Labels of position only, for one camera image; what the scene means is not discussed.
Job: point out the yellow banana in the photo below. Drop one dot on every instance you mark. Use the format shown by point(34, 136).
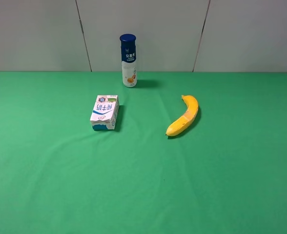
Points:
point(185, 120)

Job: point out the white blue milk carton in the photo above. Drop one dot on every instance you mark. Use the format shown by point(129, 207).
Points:
point(105, 112)

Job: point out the blue capped yogurt bottle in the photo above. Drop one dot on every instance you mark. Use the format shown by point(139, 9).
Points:
point(128, 57)

